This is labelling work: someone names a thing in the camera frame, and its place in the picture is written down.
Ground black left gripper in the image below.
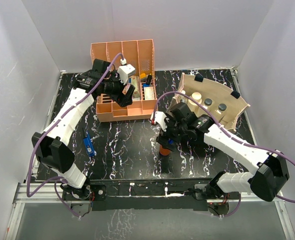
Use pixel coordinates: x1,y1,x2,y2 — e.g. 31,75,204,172
102,70,134,107

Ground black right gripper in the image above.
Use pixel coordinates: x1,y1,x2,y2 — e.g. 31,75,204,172
156,114,187,152

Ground orange bottle blue cap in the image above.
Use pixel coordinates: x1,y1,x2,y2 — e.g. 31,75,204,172
159,139,175,156

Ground cream cylindrical bottle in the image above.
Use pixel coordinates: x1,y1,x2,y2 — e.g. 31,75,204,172
187,92,202,112

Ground tall clear square bottle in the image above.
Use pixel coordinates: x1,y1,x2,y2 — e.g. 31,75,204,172
203,98,213,111

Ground small clear glass bottle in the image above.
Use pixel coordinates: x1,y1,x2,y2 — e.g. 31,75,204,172
215,103,227,117

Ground small white capped bottle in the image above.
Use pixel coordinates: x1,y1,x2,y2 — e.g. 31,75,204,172
179,90,187,103

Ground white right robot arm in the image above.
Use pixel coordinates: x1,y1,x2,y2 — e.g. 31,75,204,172
151,102,290,202

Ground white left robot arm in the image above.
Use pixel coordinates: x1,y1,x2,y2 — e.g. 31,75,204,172
32,59,136,200

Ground green cardboard box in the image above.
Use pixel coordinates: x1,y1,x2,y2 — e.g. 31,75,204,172
130,76,141,98

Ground white red label card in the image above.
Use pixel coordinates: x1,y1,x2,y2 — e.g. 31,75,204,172
143,86,155,101

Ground peach plastic desk organizer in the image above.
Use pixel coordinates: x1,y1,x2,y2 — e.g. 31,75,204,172
90,39,157,123

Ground blue black stapler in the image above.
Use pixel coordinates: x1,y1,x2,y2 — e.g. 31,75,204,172
82,128,96,157

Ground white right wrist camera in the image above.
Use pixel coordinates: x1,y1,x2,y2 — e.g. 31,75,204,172
150,111,167,132

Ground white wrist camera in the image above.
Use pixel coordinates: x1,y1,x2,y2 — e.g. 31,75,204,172
117,58,136,85
150,111,167,132

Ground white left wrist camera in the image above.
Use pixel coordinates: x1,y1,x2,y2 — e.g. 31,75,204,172
117,58,136,85

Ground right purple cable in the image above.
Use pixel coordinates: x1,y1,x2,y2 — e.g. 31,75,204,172
151,91,295,218

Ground purple cable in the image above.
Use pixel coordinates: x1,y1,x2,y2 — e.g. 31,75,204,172
26,52,127,218
151,91,295,218

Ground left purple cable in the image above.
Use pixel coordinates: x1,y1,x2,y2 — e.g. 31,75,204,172
26,52,127,218

